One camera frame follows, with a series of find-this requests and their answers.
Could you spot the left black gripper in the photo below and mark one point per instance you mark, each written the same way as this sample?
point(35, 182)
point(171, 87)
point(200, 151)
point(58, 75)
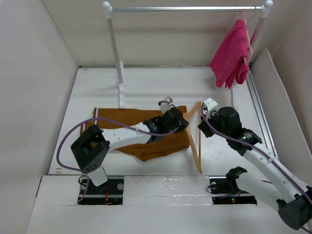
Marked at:
point(183, 124)

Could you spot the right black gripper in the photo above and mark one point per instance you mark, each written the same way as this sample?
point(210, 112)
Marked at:
point(205, 130)

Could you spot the brown trousers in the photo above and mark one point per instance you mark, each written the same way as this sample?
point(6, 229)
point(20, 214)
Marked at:
point(144, 152)

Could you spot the wooden clothes hanger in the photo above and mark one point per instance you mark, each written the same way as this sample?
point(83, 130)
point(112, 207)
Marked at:
point(196, 152)

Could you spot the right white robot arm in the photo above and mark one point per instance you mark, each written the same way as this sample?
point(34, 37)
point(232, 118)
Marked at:
point(284, 192)

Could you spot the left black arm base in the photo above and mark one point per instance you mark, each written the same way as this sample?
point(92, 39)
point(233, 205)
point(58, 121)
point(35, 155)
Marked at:
point(111, 193)

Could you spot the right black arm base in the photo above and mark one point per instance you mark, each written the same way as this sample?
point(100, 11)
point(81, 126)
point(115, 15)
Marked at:
point(223, 192)

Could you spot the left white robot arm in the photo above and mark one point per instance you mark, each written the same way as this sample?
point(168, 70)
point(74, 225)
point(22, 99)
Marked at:
point(91, 148)

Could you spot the pink garment on hanger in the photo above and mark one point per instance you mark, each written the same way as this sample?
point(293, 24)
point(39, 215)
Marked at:
point(228, 63)

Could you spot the pink clothes hanger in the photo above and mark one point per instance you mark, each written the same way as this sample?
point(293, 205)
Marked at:
point(248, 36)

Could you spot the silver and white clothes rack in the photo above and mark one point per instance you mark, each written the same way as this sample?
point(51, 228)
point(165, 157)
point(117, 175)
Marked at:
point(109, 10)

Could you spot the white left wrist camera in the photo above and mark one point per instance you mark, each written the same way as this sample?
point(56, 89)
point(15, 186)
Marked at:
point(166, 104)

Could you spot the aluminium rail on right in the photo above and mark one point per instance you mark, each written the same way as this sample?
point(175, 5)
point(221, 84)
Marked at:
point(263, 124)

